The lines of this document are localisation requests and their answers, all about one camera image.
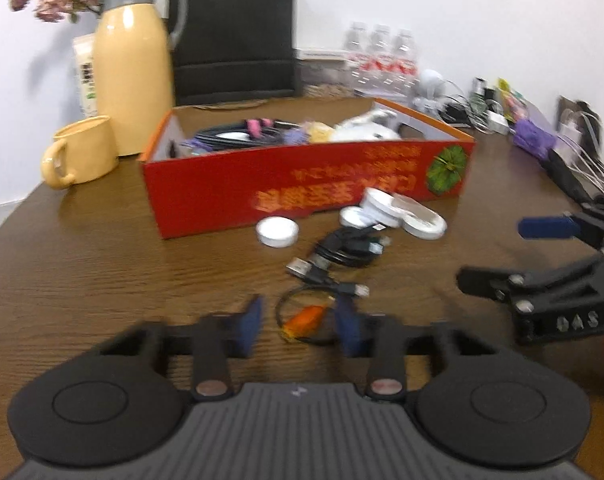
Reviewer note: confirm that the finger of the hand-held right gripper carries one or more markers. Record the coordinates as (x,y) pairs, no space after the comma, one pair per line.
(547,226)
(482,280)

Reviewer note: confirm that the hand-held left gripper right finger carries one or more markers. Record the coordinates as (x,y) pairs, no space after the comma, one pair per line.
(346,327)

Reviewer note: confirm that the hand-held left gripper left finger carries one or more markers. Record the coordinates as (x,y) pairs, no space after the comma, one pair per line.
(249,330)

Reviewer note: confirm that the red cardboard box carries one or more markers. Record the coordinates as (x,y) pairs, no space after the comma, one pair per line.
(222,195)

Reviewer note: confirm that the white and tan plush toy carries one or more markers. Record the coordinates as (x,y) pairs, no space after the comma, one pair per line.
(362,132)

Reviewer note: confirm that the purple packet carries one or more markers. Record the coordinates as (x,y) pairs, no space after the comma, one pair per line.
(532,137)

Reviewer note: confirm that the white charger plug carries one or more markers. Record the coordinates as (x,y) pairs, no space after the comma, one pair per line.
(498,122)

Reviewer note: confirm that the colourful snack packet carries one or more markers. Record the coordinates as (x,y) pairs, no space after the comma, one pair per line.
(512,100)

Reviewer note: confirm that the dark small bottle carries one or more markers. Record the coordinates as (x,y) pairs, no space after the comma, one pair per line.
(482,91)

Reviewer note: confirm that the clear water bottle red label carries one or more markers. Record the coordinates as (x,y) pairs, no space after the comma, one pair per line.
(404,60)
(380,57)
(356,55)

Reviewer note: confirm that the yellow mug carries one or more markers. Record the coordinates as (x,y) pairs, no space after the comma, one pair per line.
(87,150)

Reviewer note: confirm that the clear container of seeds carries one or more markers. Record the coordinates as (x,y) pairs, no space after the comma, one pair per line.
(327,85)

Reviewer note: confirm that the yellow thermos jug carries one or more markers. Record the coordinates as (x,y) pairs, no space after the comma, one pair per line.
(132,70)

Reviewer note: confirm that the black paper bag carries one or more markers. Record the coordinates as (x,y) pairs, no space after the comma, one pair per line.
(232,35)

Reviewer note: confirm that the white printed packet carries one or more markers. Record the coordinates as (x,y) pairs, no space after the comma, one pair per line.
(86,80)

